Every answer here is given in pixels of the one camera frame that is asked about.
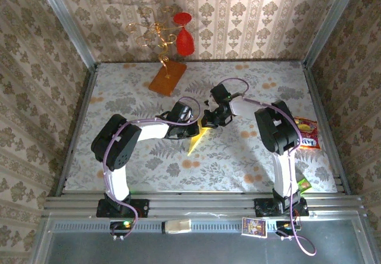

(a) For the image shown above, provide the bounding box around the yellow paper sheet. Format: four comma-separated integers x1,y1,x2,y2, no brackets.
187,117,211,157

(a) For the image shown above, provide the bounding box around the floral patterned table cover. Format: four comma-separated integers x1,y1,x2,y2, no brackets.
64,61,340,193

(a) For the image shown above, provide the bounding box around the red wine glass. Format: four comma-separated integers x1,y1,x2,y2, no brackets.
172,12,196,57

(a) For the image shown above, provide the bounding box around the red and yellow snack bag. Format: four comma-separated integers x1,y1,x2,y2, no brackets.
293,116,321,150

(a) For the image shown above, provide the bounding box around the colourful card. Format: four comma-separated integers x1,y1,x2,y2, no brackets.
241,217,268,239

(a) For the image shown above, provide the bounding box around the black connector box with LED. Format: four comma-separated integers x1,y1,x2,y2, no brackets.
110,220,133,237
275,220,301,238

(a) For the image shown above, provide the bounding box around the grey metal shelf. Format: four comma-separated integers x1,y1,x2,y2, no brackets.
29,213,381,264

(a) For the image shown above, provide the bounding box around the gold wire rack, wooden base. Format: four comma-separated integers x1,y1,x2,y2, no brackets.
126,6,188,97

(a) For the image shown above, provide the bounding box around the long aluminium base rail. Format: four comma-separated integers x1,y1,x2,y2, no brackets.
41,191,366,219

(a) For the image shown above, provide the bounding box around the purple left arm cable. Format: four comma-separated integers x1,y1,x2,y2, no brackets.
101,96,202,243

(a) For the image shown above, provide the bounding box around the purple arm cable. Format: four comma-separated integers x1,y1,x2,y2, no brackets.
220,77,317,257
101,96,202,243

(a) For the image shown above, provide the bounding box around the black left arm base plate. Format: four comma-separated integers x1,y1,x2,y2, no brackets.
96,198,149,219

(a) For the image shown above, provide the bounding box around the grey slotted cable duct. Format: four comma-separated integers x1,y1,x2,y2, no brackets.
49,218,363,232

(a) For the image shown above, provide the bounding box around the aluminium side rail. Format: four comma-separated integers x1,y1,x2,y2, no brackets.
55,64,99,196
302,61,352,195

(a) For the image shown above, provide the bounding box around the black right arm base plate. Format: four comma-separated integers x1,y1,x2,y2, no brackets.
254,197,310,217

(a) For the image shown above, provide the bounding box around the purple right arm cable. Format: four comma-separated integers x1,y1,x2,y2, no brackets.
220,77,317,257

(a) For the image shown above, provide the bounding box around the aluminium corner post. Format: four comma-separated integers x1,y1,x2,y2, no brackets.
303,0,363,68
34,0,98,68

